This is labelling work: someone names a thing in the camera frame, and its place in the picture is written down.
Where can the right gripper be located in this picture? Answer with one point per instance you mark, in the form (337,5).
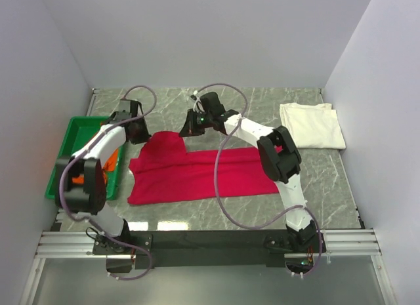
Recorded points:
(189,128)

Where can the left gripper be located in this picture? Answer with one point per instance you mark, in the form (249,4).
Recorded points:
(145,136)

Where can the pink t shirt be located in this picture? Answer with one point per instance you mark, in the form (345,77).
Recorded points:
(165,172)

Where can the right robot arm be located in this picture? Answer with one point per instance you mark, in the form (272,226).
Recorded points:
(280,161)

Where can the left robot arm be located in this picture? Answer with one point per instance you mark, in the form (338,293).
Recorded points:
(81,187)

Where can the orange t shirt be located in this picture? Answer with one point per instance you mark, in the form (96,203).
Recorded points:
(107,168)

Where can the folded white t shirt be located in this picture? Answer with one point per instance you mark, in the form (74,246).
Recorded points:
(313,126)

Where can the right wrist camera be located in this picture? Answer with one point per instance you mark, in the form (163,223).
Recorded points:
(208,103)

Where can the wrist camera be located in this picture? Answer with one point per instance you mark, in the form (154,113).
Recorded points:
(208,103)
(129,108)

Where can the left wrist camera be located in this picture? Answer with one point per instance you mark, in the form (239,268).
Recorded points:
(129,108)

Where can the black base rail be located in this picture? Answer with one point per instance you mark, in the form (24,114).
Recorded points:
(211,248)

